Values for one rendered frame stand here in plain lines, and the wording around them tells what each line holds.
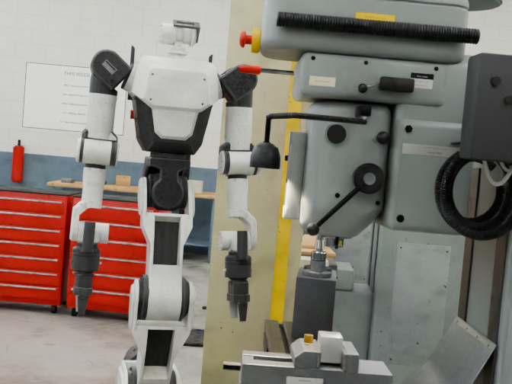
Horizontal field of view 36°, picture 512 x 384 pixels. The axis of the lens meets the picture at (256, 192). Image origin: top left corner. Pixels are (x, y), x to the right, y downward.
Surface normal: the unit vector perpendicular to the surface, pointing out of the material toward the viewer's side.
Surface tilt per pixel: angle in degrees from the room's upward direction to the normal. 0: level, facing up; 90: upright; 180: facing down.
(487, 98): 90
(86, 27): 90
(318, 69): 90
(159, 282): 66
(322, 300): 90
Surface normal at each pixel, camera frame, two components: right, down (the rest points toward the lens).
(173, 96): 0.24, 0.07
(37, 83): 0.03, 0.05
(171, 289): 0.25, -0.34
